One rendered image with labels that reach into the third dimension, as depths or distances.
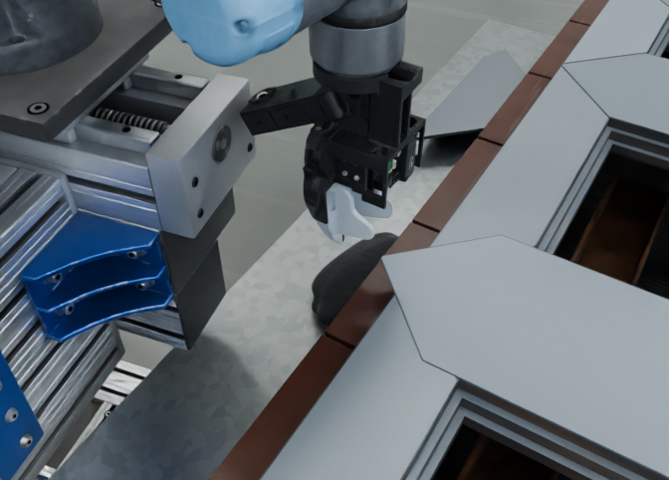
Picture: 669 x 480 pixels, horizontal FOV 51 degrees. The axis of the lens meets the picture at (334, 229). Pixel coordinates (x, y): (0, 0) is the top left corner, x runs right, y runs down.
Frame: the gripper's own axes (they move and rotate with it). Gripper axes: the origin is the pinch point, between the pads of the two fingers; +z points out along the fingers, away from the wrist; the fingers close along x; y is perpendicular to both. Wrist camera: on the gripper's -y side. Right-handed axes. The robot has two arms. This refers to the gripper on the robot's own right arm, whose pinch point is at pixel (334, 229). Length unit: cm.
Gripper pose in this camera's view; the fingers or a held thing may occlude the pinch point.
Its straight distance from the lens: 71.2
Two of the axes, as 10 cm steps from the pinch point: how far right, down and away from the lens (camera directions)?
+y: 8.5, 3.6, -3.8
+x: 5.2, -5.9, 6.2
